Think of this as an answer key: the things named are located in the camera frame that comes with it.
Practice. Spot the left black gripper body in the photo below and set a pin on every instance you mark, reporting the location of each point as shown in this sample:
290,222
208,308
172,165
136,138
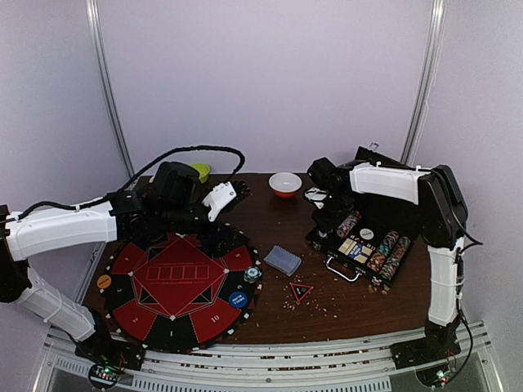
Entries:
175,218

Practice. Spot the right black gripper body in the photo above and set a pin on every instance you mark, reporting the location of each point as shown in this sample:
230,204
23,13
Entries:
327,220

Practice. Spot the blue playing card deck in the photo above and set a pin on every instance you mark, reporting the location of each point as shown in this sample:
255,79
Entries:
283,260

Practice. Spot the orange big blind button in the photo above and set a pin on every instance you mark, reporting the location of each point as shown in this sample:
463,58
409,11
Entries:
104,281

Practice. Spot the teal poker chip stack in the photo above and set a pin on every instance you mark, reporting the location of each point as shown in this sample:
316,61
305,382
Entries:
252,274

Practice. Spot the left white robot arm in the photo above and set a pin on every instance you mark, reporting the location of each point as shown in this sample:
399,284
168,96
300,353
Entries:
46,227

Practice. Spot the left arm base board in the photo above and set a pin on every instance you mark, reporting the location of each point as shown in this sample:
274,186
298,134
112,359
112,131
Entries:
106,373

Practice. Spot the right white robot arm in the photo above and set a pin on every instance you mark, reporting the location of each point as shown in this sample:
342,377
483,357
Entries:
446,271

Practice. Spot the right arm base board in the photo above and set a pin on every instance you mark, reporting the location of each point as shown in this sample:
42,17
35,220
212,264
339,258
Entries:
429,355

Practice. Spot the orange white bowl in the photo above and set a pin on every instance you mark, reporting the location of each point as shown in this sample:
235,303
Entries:
285,184

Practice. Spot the green bowl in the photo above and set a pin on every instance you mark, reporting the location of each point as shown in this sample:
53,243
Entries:
203,170

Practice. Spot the white round button in case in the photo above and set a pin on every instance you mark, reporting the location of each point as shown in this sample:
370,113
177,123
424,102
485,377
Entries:
366,234

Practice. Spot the black poker chip case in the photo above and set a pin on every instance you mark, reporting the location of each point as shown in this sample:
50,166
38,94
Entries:
370,211

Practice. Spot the boxed card deck in case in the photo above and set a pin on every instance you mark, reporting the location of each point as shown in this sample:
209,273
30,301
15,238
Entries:
356,251

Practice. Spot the round red black poker mat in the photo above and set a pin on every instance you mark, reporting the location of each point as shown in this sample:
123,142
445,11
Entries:
173,296

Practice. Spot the poker chip row two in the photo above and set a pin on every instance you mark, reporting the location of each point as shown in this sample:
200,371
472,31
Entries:
393,261

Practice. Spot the blue small blind button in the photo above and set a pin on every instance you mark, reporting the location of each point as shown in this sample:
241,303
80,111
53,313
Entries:
238,300

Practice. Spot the red black triangle token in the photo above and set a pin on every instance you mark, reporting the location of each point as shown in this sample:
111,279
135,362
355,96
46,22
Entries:
300,291

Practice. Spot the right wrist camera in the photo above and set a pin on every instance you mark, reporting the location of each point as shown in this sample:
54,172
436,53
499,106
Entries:
315,196

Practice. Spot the chrome case handle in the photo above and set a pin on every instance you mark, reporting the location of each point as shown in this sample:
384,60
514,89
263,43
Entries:
341,271

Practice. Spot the right aluminium post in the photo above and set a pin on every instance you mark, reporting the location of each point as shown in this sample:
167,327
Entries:
428,76

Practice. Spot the aluminium post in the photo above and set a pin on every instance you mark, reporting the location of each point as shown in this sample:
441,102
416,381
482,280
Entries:
94,23
428,76

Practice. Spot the aluminium front rail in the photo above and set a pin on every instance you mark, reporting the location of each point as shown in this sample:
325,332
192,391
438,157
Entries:
359,364

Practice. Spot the left aluminium post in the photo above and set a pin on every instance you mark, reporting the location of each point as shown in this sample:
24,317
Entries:
94,23

